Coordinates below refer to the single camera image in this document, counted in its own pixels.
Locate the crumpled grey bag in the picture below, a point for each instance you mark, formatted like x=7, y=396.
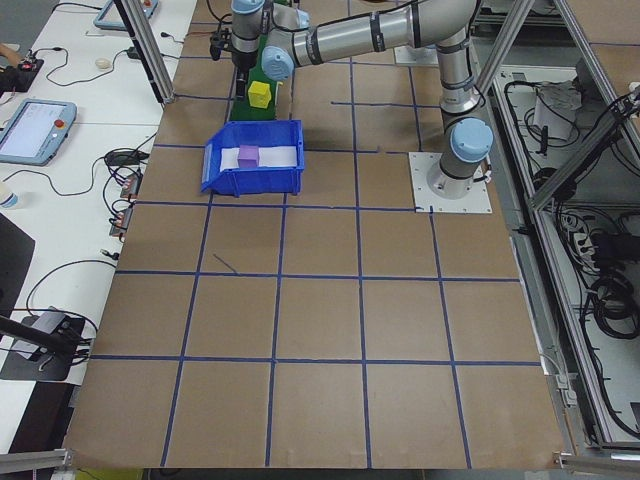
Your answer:
x=562, y=95

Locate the aluminium profile bar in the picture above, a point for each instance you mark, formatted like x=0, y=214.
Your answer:
x=600, y=457
x=35, y=457

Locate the grey metal corner bracket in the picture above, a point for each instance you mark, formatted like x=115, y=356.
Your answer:
x=562, y=387

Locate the white container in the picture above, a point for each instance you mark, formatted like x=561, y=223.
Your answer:
x=552, y=125

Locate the white square base plate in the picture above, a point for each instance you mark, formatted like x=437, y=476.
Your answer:
x=402, y=57
x=470, y=202

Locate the white power strip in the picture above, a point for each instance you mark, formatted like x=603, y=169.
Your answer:
x=580, y=242

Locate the black device with red button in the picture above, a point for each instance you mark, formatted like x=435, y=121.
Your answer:
x=30, y=75

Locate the black stand base plate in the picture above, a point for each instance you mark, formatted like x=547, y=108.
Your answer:
x=50, y=370

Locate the blue plastic storage bin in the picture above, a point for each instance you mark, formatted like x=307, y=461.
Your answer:
x=260, y=182

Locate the small white round object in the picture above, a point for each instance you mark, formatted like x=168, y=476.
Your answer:
x=102, y=63

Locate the small circuit board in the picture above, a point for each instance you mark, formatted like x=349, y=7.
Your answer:
x=132, y=186
x=121, y=222

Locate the light blue teach pendant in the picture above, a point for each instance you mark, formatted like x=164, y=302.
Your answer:
x=107, y=17
x=30, y=130

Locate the black stand bar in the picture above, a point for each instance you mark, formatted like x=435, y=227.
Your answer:
x=30, y=335

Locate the V-shaped metal bar frame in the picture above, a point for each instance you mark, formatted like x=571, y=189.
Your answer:
x=555, y=300

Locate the diagonal aluminium strut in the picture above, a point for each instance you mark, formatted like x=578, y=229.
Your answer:
x=575, y=160

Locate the black monitor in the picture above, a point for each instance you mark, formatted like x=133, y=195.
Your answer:
x=12, y=260

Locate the small black adapter box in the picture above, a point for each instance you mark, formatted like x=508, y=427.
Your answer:
x=134, y=52

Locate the green conveyor belt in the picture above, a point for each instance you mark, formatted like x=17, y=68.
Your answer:
x=250, y=114

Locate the white paper cup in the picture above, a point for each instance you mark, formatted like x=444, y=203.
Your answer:
x=9, y=199

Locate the black power adapter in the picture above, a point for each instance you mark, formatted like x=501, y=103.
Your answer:
x=122, y=158

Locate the white foam pad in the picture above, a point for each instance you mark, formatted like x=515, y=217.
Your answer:
x=280, y=157

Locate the yellow cube block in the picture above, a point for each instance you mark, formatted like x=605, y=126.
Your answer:
x=260, y=95

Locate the small grey box device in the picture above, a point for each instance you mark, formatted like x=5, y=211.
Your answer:
x=49, y=321

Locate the purple cube block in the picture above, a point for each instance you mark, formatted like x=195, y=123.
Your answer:
x=248, y=156

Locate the black power brick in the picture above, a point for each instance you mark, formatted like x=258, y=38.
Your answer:
x=607, y=245

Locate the aluminium profile post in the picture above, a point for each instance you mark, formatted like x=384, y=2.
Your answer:
x=150, y=60

